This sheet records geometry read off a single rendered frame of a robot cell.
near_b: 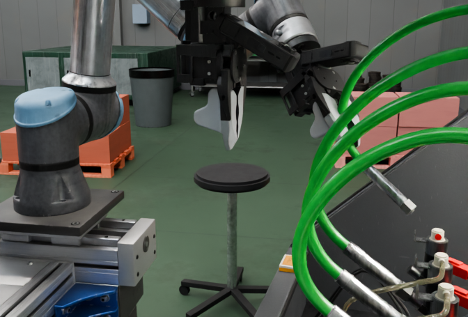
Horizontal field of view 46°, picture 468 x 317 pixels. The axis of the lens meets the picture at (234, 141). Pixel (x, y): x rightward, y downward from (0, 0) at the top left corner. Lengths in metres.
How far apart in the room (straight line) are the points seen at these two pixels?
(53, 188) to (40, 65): 8.32
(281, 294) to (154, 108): 6.15
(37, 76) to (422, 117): 6.28
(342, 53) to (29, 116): 0.59
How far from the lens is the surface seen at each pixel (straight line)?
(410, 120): 5.28
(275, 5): 1.01
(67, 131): 1.11
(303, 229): 0.53
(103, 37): 1.19
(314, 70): 0.91
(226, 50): 0.74
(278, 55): 0.73
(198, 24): 0.76
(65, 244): 1.14
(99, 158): 5.01
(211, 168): 2.63
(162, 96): 7.04
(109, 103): 1.21
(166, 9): 0.95
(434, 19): 0.81
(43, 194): 1.11
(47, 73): 9.37
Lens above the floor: 1.42
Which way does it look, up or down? 13 degrees down
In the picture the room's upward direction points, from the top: straight up
